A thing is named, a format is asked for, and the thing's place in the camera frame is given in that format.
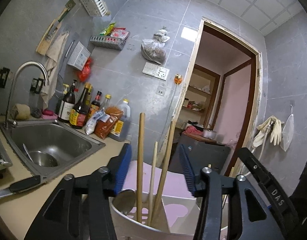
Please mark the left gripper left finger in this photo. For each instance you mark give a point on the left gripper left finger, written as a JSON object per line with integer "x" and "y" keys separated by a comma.
{"x": 61, "y": 216}

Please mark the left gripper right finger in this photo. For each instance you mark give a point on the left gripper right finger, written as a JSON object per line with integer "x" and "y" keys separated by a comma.
{"x": 248, "y": 215}

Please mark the white plastic utensil holder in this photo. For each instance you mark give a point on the white plastic utensil holder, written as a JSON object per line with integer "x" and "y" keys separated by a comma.
{"x": 127, "y": 227}

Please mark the wooden chopstick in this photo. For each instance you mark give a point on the wooden chopstick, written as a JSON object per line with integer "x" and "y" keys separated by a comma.
{"x": 151, "y": 188}

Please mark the metal bowl in sink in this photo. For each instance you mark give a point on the metal bowl in sink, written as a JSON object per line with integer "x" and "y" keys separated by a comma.
{"x": 43, "y": 159}

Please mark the metal spoon in holder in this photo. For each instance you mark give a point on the metal spoon in holder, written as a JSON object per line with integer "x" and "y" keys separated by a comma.
{"x": 125, "y": 200}

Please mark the stainless steel sink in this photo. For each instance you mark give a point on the stainless steel sink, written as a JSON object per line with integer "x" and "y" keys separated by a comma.
{"x": 67, "y": 145}

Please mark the grey cabinet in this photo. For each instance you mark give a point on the grey cabinet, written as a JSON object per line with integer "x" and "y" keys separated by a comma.
{"x": 201, "y": 154}

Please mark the pink floral tablecloth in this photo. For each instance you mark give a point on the pink floral tablecloth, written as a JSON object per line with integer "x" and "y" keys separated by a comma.
{"x": 173, "y": 179}

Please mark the hanging clear plastic bag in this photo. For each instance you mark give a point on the hanging clear plastic bag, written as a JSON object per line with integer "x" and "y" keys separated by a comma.
{"x": 288, "y": 131}

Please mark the cream rubber gloves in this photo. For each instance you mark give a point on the cream rubber gloves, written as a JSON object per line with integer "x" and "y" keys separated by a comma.
{"x": 272, "y": 126}

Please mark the white seasoning packet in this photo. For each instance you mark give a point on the white seasoning packet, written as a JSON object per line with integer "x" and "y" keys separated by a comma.
{"x": 96, "y": 117}

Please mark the red chili powder bag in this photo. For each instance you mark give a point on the red chili powder bag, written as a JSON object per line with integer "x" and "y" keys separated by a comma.
{"x": 106, "y": 123}

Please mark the large dark oil jug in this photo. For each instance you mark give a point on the large dark oil jug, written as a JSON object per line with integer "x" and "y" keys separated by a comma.
{"x": 121, "y": 128}

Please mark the soy sauce bottle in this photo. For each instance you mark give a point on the soy sauce bottle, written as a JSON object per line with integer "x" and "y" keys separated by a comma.
{"x": 80, "y": 110}

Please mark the brown sponge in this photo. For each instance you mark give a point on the brown sponge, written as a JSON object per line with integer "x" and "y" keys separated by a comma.
{"x": 20, "y": 112}

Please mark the dark wine bottle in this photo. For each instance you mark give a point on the dark wine bottle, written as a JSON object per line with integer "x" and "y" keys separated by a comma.
{"x": 67, "y": 104}

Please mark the small dark sauce bottle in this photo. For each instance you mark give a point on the small dark sauce bottle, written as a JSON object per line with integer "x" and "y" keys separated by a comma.
{"x": 95, "y": 105}

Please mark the wooden shelf unit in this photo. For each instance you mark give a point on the wooden shelf unit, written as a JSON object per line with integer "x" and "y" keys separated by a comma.
{"x": 199, "y": 98}

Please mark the yellow capped bottle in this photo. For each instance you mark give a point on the yellow capped bottle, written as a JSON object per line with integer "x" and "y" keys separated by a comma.
{"x": 105, "y": 103}

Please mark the red plastic bag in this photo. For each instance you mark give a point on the red plastic bag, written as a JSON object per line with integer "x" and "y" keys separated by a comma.
{"x": 84, "y": 74}

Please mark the hanging beige cloth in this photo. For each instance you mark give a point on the hanging beige cloth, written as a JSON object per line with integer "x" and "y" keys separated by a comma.
{"x": 54, "y": 54}

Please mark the hanging wooden board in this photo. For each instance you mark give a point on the hanging wooden board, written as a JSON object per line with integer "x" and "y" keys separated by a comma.
{"x": 53, "y": 28}

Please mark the black handled knife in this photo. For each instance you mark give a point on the black handled knife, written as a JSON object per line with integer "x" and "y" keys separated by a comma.
{"x": 21, "y": 186}

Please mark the long wooden spoon handle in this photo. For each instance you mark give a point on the long wooden spoon handle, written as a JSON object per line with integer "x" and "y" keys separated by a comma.
{"x": 140, "y": 158}

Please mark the wooden utensil handle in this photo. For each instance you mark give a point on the wooden utensil handle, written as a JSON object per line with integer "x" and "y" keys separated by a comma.
{"x": 164, "y": 171}

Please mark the orange wall hook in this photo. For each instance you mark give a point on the orange wall hook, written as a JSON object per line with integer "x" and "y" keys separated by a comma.
{"x": 178, "y": 79}

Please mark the white box on wall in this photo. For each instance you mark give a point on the white box on wall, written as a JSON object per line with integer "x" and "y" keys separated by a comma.
{"x": 79, "y": 56}

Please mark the white wall switch panel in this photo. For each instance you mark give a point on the white wall switch panel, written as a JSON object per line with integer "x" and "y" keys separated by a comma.
{"x": 155, "y": 71}

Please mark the grey wall shelf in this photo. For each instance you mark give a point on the grey wall shelf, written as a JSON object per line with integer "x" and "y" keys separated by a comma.
{"x": 108, "y": 42}

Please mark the white wall basket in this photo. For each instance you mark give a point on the white wall basket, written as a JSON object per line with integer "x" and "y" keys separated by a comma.
{"x": 95, "y": 8}

